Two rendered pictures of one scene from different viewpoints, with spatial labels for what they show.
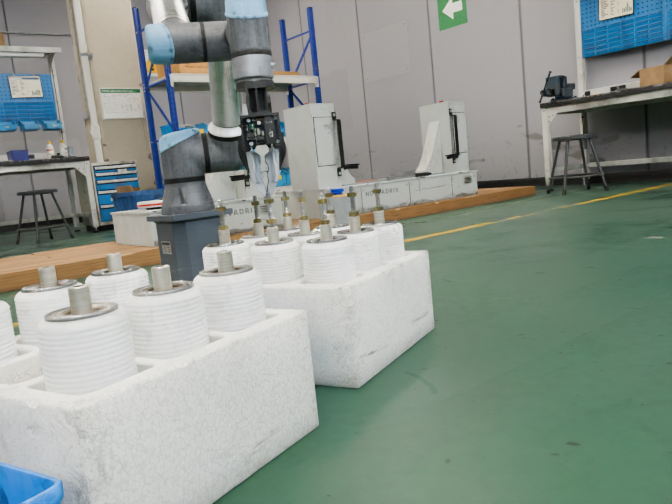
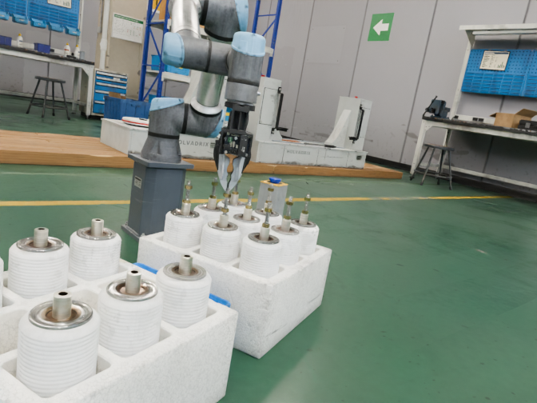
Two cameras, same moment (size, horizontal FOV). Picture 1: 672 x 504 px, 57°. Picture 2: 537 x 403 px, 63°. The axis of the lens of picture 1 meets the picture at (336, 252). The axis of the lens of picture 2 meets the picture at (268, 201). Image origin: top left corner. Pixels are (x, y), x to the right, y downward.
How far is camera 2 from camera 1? 0.24 m
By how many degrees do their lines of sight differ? 5
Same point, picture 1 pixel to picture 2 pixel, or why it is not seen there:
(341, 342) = (255, 322)
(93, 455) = not seen: outside the picture
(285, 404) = (204, 385)
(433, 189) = (334, 158)
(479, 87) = (383, 89)
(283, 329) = (218, 329)
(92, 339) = (65, 349)
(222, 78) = not seen: hidden behind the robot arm
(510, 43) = (414, 65)
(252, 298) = (200, 301)
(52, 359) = (27, 357)
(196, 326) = (152, 329)
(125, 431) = not seen: outside the picture
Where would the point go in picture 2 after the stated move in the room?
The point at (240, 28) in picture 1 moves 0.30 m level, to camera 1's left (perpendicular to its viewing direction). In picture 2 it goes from (240, 61) to (103, 37)
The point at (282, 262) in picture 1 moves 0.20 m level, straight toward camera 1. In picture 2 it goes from (225, 245) to (226, 278)
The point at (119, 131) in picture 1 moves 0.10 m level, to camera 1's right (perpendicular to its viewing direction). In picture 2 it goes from (121, 48) to (127, 49)
